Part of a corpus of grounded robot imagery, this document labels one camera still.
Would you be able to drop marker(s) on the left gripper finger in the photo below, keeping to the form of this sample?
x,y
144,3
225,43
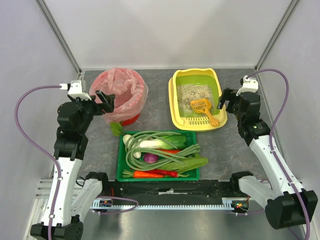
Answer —
x,y
102,96
109,107

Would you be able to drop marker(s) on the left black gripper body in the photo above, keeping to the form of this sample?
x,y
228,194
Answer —
x,y
100,104

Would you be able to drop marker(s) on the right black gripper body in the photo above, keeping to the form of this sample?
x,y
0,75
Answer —
x,y
229,100

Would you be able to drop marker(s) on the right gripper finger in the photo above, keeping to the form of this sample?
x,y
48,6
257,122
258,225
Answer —
x,y
229,94
221,103

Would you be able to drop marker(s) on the orange litter scoop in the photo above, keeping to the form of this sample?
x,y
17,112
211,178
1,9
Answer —
x,y
203,106

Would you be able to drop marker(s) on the pink plastic bin liner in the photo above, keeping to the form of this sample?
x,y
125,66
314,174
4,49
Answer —
x,y
130,92

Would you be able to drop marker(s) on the yellow litter box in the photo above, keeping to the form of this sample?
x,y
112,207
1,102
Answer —
x,y
188,119

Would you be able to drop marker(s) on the red trash bin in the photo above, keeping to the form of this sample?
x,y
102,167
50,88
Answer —
x,y
130,121

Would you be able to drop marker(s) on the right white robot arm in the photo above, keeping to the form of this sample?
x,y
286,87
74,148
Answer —
x,y
286,202

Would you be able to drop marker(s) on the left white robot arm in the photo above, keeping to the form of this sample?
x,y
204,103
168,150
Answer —
x,y
64,215

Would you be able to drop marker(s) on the grey cat litter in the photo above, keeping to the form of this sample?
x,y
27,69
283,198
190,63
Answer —
x,y
190,92

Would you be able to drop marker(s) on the white radish with leaves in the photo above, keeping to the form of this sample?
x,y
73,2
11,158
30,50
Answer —
x,y
117,130

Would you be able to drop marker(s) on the green long beans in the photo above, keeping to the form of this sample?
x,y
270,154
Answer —
x,y
132,146

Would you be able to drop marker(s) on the white small mushroom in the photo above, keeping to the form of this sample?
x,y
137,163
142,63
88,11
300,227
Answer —
x,y
137,155

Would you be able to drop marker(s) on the green bok choy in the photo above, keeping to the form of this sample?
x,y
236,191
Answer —
x,y
169,142

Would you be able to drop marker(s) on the white green leek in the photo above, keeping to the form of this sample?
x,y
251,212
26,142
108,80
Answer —
x,y
155,144

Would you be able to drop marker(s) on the green vegetable tray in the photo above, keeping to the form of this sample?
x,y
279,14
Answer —
x,y
122,165

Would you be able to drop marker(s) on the purple onion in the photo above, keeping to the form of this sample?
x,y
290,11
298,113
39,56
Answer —
x,y
150,158

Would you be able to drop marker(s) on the green lettuce leaf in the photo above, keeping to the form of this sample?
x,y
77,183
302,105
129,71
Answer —
x,y
187,164

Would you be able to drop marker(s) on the orange carrot middle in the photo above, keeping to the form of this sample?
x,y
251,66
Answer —
x,y
170,151

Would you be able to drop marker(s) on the orange carrot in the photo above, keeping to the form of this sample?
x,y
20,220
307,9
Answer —
x,y
140,175
170,151

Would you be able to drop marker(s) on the orange carrot front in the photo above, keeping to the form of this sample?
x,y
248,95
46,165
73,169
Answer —
x,y
140,175

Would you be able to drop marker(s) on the red chili pepper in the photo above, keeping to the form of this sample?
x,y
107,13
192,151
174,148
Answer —
x,y
173,174

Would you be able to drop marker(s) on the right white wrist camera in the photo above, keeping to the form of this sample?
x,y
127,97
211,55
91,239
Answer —
x,y
248,84

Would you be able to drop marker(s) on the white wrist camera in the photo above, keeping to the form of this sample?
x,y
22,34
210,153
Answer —
x,y
248,84
76,89

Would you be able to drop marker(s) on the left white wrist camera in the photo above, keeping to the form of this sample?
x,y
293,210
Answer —
x,y
76,89

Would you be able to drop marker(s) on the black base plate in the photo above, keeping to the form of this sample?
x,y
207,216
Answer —
x,y
207,187

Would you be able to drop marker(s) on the grey slotted cable duct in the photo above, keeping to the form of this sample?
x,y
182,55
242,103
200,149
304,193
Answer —
x,y
108,204

